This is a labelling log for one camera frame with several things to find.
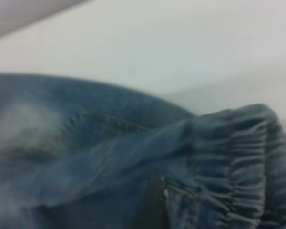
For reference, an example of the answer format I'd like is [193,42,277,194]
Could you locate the blue denim shorts with print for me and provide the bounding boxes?
[0,73,286,229]

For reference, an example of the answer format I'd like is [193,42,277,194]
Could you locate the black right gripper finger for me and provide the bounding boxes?
[139,176,168,229]

